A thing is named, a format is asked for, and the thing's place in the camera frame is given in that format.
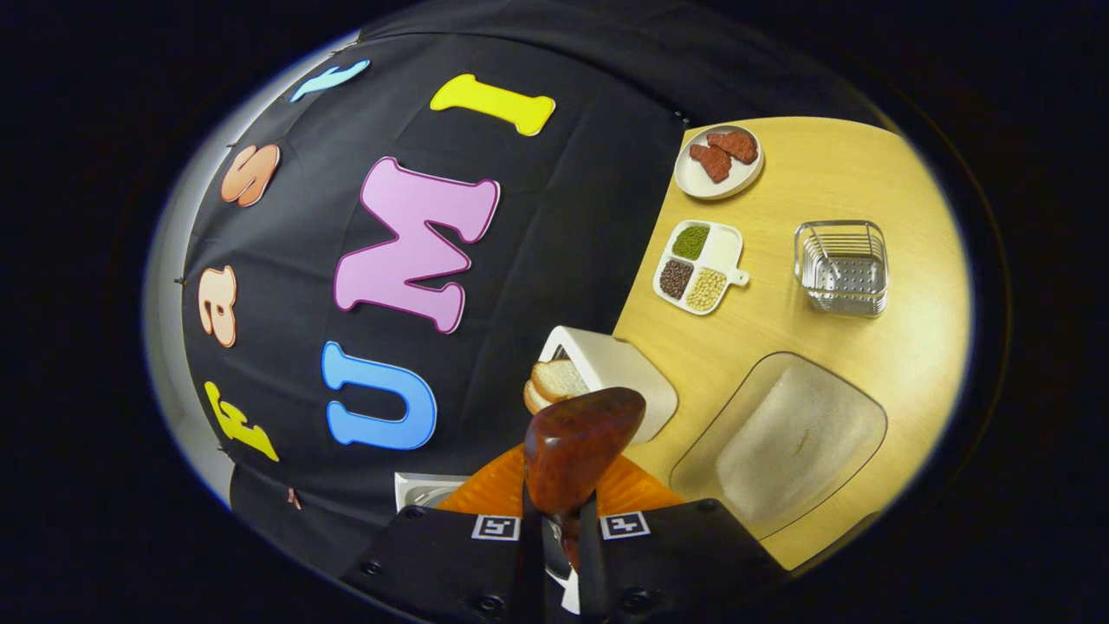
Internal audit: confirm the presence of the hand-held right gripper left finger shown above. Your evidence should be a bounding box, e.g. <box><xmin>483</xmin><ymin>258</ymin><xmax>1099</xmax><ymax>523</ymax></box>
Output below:
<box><xmin>342</xmin><ymin>444</ymin><xmax>547</xmax><ymax>624</ymax></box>

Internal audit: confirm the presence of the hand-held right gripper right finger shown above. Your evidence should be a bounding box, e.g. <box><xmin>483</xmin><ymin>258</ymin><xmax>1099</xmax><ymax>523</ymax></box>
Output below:
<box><xmin>576</xmin><ymin>455</ymin><xmax>786</xmax><ymax>621</ymax></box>

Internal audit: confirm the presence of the brown wooden spoon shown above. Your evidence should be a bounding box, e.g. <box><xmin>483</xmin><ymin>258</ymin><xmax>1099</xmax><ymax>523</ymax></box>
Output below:
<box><xmin>522</xmin><ymin>387</ymin><xmax>647</xmax><ymax>575</ymax></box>

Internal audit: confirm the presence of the clear tray of rice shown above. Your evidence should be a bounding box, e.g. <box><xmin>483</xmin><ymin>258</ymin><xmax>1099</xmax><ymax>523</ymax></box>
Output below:
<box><xmin>669</xmin><ymin>351</ymin><xmax>890</xmax><ymax>543</ymax></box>

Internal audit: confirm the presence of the metal wire chopstick holder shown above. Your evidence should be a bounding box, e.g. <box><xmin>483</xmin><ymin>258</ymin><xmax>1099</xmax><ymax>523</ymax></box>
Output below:
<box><xmin>794</xmin><ymin>220</ymin><xmax>891</xmax><ymax>319</ymax></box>

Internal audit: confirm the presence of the white toaster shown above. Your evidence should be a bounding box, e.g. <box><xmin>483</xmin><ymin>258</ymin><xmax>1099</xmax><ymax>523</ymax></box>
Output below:
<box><xmin>537</xmin><ymin>326</ymin><xmax>679</xmax><ymax>445</ymax></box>

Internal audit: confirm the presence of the white divided dish of beans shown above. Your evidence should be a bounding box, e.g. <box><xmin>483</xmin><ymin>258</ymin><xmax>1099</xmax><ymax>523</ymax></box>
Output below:
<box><xmin>652</xmin><ymin>220</ymin><xmax>750</xmax><ymax>316</ymax></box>

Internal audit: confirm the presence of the white round plate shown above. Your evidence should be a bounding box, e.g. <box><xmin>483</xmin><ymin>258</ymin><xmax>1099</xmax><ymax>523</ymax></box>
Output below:
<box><xmin>674</xmin><ymin>124</ymin><xmax>766</xmax><ymax>202</ymax></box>

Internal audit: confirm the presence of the red meat piece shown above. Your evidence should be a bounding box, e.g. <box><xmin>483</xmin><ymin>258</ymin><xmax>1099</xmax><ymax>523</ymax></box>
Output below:
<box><xmin>706</xmin><ymin>130</ymin><xmax>760</xmax><ymax>166</ymax></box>
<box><xmin>689</xmin><ymin>144</ymin><xmax>734</xmax><ymax>185</ymax></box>

